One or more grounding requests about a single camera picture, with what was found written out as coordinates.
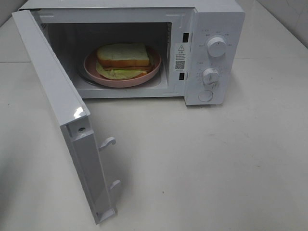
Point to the round white door button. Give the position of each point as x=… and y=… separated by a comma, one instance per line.
x=205, y=96

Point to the toast sandwich with lettuce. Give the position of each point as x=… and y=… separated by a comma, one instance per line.
x=123, y=61

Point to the white microwave door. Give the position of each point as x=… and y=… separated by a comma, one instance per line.
x=73, y=118

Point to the pink round plate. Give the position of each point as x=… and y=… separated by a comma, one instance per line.
x=94, y=72

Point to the lower white timer knob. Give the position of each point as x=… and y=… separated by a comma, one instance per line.
x=210, y=75

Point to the white warning label sticker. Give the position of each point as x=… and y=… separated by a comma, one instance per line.
x=180, y=56

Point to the white microwave oven body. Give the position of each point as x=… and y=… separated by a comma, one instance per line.
x=75, y=28

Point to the upper white power knob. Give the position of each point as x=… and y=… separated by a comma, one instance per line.
x=216, y=46

